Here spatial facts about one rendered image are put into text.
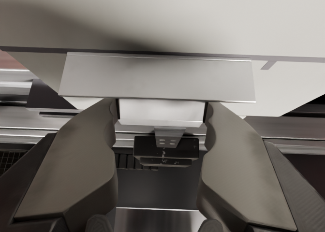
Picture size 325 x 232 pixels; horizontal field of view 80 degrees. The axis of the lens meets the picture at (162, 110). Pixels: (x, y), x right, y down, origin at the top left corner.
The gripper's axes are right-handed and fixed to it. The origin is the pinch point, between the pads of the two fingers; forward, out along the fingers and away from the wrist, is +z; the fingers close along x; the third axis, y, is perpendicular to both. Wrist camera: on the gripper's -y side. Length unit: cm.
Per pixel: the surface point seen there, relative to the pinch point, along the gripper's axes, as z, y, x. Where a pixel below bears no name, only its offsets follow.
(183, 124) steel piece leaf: 5.6, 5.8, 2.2
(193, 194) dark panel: 29, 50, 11
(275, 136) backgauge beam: 22.1, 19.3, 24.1
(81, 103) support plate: 2.7, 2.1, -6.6
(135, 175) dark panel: 33, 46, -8
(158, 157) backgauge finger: 14.6, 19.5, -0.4
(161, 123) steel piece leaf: 5.6, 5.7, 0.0
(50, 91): 5.3, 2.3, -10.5
